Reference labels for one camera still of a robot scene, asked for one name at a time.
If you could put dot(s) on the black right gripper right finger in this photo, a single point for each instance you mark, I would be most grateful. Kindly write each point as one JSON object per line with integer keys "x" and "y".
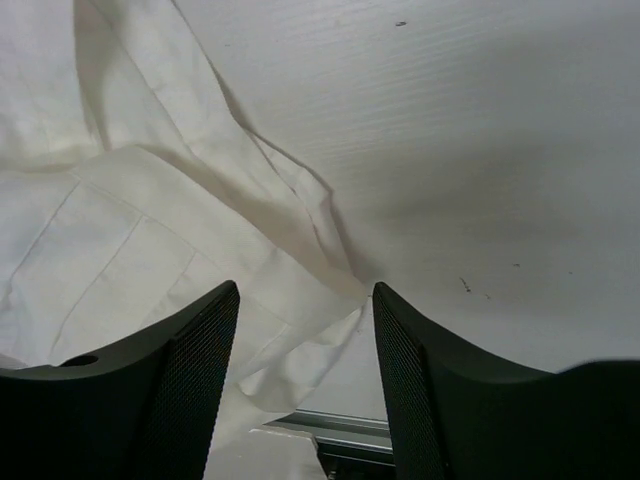
{"x": 457, "y": 411}

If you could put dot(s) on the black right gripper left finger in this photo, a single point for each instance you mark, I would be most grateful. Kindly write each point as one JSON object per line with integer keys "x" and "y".
{"x": 144, "y": 407}

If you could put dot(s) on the white pleated skirt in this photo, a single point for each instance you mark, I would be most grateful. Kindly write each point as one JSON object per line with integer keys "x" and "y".
{"x": 128, "y": 190}

